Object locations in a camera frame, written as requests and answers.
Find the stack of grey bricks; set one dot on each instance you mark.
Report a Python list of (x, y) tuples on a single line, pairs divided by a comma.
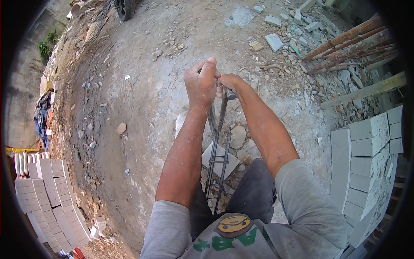
[(51, 204)]

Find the loose white brick pieces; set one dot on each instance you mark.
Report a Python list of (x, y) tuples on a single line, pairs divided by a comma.
[(98, 226)]

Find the person's left fingers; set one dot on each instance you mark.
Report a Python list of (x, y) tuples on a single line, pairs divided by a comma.
[(194, 67)]

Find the tan wood scrap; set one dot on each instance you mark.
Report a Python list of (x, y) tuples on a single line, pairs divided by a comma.
[(256, 46)]

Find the steel rebar cage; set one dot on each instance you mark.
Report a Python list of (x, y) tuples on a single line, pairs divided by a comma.
[(214, 168)]

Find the flat grey block fragment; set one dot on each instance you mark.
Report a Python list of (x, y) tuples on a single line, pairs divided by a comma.
[(272, 21)]

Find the white stone piece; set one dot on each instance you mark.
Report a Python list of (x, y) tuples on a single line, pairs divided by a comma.
[(179, 124)]

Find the row of white sacks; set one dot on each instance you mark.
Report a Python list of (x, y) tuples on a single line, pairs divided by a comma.
[(27, 162)]

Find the person's left hand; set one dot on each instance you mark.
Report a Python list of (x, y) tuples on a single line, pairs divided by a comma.
[(200, 87)]

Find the blue tarp heap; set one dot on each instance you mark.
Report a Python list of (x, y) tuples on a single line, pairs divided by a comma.
[(42, 118)]

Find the long wooden plank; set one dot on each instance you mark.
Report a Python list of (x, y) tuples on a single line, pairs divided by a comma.
[(362, 92)]

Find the grey square paving slab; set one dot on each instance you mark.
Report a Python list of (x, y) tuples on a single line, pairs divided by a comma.
[(230, 163)]

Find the brown flat stone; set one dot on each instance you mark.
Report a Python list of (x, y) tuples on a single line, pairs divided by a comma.
[(121, 128)]

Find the pile of rubble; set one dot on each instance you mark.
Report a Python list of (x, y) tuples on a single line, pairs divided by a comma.
[(323, 84)]

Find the large grey block fragment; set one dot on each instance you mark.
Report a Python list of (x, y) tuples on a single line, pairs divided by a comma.
[(274, 42)]

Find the stack of white blocks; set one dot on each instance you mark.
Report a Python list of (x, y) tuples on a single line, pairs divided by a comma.
[(365, 168)]

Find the ribbed steel rod tool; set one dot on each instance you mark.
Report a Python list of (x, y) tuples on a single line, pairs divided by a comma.
[(222, 111)]

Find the green plants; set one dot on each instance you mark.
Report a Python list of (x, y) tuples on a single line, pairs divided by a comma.
[(47, 43)]

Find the grey steel bar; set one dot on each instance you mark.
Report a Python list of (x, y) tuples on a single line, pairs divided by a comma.
[(212, 119)]

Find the person's left thumb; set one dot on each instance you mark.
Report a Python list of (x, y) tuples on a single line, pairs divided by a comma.
[(211, 69)]

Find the person's right hand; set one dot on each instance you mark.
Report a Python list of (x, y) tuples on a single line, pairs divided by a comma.
[(233, 83)]

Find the bundle of rusty steel pipes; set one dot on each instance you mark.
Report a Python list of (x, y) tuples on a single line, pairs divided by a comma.
[(349, 48)]

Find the person's right fingers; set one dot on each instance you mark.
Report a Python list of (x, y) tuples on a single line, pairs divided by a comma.
[(220, 90)]

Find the person's legs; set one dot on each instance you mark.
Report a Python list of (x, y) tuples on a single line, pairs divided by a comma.
[(252, 191)]

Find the pale round stone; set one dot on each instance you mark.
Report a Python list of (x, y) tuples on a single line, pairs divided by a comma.
[(238, 136)]

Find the person's body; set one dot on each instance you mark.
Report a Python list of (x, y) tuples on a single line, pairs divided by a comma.
[(291, 220)]

